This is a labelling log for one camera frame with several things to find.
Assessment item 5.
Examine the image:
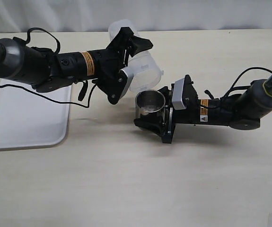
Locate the white plastic tray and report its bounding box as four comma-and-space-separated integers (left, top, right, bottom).
0, 87, 71, 150

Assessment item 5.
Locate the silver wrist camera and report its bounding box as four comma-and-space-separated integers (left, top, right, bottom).
121, 66, 134, 98
171, 78, 187, 111

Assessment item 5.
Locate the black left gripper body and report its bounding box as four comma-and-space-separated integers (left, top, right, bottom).
94, 27, 134, 105

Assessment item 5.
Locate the stainless steel cup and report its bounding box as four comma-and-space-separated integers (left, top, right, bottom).
135, 90, 166, 118

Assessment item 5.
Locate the white backdrop curtain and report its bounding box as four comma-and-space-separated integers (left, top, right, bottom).
0, 0, 272, 33

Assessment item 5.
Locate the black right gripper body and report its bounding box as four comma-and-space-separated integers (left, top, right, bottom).
161, 74, 199, 144

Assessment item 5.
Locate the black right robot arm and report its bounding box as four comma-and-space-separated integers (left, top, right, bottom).
134, 72, 272, 144

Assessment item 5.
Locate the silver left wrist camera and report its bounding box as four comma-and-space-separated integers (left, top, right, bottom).
121, 66, 134, 98

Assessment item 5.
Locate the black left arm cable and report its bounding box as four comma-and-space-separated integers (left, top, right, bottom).
0, 27, 98, 108

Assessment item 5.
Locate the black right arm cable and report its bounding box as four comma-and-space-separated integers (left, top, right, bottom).
204, 67, 272, 105

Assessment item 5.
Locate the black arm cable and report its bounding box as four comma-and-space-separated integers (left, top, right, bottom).
204, 67, 272, 105
0, 27, 98, 108

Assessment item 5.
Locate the clear plastic bottle with label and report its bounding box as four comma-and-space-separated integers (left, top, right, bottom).
108, 19, 164, 93

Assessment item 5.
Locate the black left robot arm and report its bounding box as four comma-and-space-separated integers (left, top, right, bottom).
0, 27, 153, 105

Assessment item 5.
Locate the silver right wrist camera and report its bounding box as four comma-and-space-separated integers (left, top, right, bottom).
171, 78, 187, 111

